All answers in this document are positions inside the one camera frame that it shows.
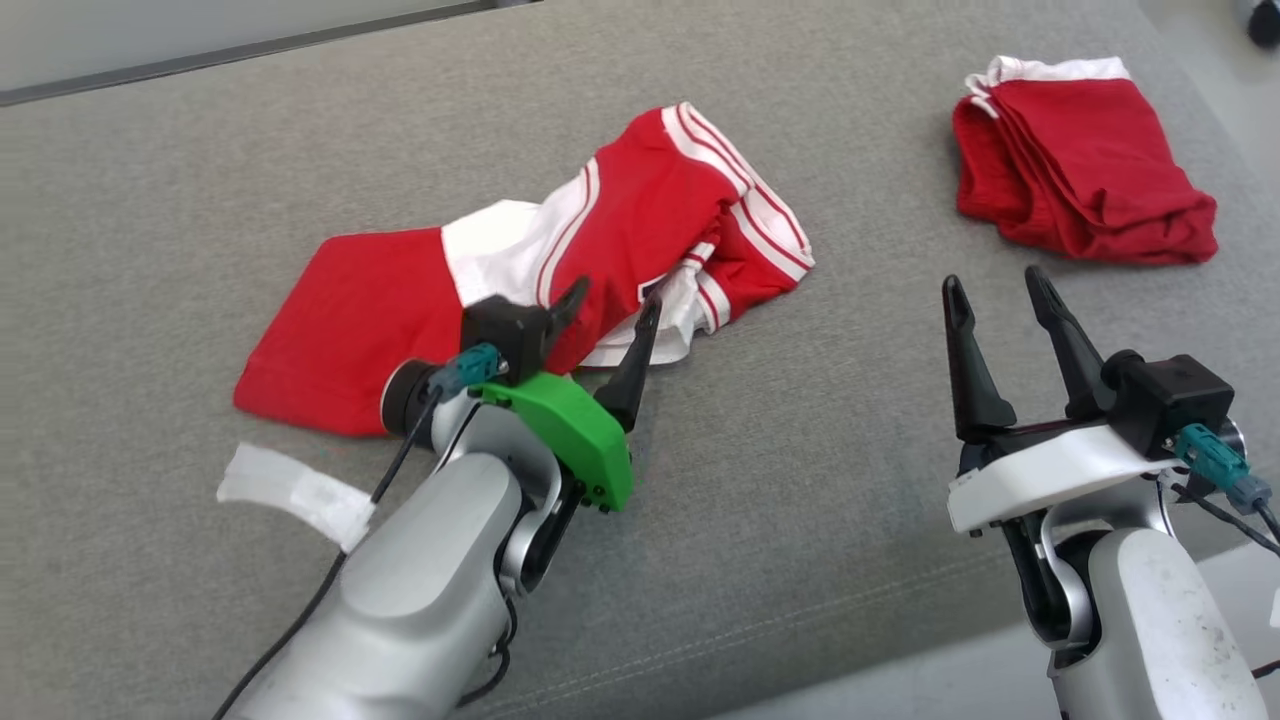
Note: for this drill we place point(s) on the red shorts white stripe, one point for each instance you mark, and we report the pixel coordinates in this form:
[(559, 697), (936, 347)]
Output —
[(1080, 170)]

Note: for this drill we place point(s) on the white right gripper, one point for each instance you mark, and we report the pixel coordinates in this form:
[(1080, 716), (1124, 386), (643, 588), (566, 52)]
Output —
[(1050, 475)]

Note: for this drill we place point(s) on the grey fabric sofa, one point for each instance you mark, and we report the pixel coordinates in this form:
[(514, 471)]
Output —
[(800, 450)]

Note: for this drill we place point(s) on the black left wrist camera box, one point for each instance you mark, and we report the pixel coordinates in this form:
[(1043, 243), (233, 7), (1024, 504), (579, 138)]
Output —
[(510, 330)]

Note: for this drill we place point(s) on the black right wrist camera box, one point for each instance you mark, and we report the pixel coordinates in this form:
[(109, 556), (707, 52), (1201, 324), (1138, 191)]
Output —
[(1170, 395)]

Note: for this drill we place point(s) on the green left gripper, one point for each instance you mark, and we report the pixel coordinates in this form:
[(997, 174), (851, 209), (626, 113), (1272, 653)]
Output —
[(580, 440)]

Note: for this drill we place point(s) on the white fabric tape strip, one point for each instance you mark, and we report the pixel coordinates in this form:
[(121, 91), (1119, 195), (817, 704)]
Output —
[(300, 490)]

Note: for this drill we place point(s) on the red white basketball jersey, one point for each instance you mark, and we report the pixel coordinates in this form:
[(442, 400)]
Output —
[(370, 310)]

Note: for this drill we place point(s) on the black caster wheel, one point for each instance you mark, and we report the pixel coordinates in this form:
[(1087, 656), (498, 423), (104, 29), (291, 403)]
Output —
[(1265, 20)]

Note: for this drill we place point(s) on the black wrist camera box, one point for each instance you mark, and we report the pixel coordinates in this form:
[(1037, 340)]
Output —
[(510, 330), (1170, 395)]

